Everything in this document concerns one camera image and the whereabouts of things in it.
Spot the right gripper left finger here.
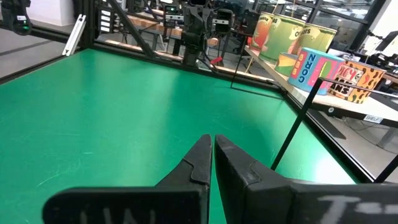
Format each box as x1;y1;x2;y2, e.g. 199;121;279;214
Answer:
42;133;214;224

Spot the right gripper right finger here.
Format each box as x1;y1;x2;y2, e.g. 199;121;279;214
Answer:
214;134;398;224

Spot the cream orange Green label can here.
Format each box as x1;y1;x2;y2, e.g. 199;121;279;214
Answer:
250;11;275;53

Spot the pale green Pears can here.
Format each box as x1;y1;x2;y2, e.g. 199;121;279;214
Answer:
259;14;308;65

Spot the yellow green can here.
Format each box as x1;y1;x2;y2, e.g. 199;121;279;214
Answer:
275;52;300;78

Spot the small blue pink Corn can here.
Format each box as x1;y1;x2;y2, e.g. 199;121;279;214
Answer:
287;47;346;96

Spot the spotted orange Spicy Beans can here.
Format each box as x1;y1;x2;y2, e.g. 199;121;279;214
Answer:
327;59;389;105

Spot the green table mat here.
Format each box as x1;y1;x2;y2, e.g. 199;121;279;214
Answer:
0;48;358;224

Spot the black device green light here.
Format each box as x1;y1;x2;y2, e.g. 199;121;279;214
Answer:
0;0;32;35

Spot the wooden shelf black metal frame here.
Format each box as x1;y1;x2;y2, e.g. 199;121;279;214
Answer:
229;33;398;184

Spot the white metal bracket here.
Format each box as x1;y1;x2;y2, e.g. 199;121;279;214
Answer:
61;14;87;57

